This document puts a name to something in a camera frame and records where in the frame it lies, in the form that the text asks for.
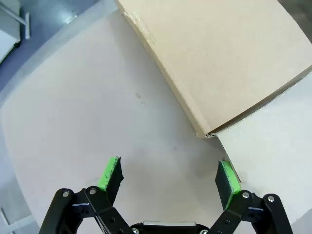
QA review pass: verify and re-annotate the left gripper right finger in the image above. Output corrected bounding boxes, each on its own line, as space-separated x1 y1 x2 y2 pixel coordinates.
207 159 293 234

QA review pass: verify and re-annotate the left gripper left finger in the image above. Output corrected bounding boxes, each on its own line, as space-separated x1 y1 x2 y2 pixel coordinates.
38 156 132 234

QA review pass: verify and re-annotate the brown cardboard box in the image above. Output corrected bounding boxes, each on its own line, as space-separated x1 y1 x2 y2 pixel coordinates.
114 0 312 230

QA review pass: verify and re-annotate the grey metal bar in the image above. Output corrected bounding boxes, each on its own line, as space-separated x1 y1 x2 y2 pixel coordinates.
0 4 31 40

